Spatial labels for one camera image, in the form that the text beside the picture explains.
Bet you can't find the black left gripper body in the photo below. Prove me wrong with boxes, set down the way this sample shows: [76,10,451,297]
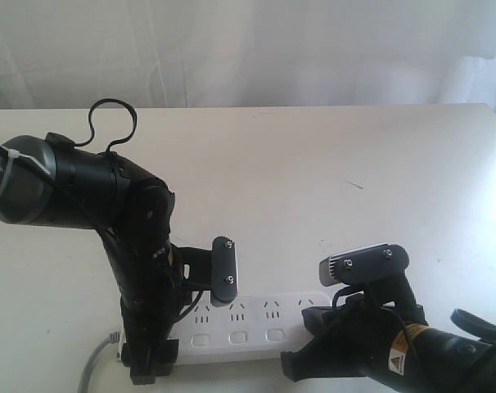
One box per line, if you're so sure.
[97,227,198,348]

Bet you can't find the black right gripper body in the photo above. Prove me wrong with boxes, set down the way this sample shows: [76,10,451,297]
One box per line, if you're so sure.
[325,296,426,383]

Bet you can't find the white five-outlet power strip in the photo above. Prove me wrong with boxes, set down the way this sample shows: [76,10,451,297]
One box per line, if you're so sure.
[115,291,335,368]

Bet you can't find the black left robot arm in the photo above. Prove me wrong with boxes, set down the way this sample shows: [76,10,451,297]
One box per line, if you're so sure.
[0,134,189,385]

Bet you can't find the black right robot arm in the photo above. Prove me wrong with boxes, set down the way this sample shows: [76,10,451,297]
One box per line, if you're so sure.
[281,302,496,392]

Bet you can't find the white zip tie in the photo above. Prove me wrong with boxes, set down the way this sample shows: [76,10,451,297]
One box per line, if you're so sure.
[0,149,52,204]

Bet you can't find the white curtain backdrop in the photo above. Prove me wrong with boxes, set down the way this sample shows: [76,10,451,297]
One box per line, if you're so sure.
[0,1,496,113]

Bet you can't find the grey power cable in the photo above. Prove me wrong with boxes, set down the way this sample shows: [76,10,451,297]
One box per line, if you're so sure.
[76,332,122,393]

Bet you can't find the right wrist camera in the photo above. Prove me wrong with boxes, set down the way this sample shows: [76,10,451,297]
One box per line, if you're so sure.
[318,243,417,312]

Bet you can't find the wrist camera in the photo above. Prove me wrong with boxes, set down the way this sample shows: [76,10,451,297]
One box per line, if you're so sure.
[174,237,238,307]
[318,243,417,312]

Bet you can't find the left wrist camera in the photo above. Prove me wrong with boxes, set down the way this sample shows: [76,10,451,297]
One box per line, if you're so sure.
[174,237,238,307]

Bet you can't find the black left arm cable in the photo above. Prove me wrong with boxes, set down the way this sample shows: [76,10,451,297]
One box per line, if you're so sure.
[0,97,206,328]

